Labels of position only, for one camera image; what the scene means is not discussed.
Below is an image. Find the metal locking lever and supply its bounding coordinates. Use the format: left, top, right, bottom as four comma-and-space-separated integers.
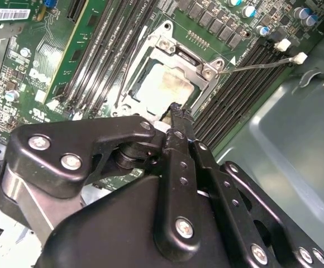
215, 60, 294, 76
115, 26, 151, 108

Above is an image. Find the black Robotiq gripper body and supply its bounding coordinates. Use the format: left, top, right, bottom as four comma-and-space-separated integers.
35, 175, 252, 268

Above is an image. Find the silver CPU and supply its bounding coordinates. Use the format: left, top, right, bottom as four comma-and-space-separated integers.
131, 63, 195, 118

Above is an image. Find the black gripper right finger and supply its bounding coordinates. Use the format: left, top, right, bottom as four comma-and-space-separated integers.
183, 109, 324, 268

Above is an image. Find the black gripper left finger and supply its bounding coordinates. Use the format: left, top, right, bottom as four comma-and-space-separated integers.
0, 103, 202, 262

